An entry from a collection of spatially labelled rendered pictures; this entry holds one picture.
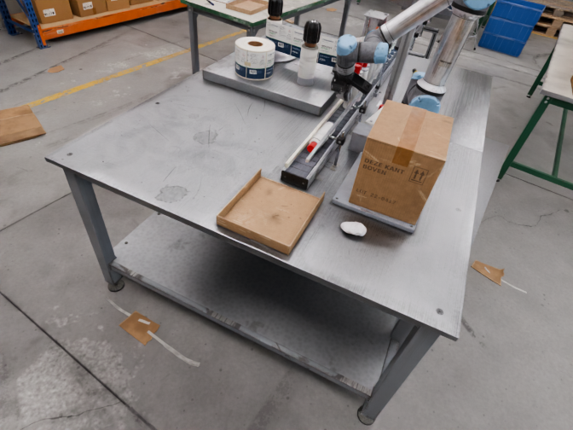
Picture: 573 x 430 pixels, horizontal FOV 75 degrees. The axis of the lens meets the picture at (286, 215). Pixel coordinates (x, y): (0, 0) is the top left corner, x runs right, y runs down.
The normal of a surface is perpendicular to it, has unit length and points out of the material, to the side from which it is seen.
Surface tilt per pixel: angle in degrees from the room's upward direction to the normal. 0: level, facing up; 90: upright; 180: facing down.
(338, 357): 0
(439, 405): 0
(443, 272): 0
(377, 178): 90
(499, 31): 90
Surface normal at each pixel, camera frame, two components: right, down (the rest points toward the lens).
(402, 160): -0.39, 0.60
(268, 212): 0.11, -0.72
